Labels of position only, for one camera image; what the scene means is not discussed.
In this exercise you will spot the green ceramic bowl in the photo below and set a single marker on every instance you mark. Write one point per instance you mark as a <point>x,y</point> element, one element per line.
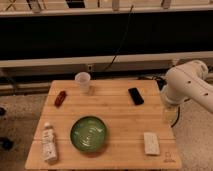
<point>88,134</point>

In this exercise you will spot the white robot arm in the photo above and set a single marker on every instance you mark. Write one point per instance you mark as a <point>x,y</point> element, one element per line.
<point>186,81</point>

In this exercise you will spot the clear plastic cup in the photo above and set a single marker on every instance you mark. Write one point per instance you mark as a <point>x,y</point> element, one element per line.
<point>83,81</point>

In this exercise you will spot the black smartphone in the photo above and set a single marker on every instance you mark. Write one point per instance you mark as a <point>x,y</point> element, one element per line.
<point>136,97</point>

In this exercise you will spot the wooden folding table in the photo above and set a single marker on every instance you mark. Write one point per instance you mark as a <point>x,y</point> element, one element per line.
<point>126,123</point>

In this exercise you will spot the red-brown small case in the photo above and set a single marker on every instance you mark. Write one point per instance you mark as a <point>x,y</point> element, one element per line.
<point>60,98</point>

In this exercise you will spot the white plastic bottle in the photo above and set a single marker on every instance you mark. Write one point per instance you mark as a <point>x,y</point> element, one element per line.
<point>49,149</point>

